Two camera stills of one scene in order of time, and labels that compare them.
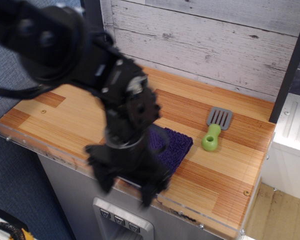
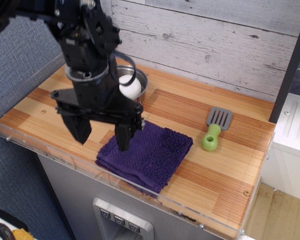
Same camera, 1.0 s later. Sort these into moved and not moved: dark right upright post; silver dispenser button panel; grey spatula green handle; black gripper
Moved: black gripper
Not moved: dark right upright post; silver dispenser button panel; grey spatula green handle
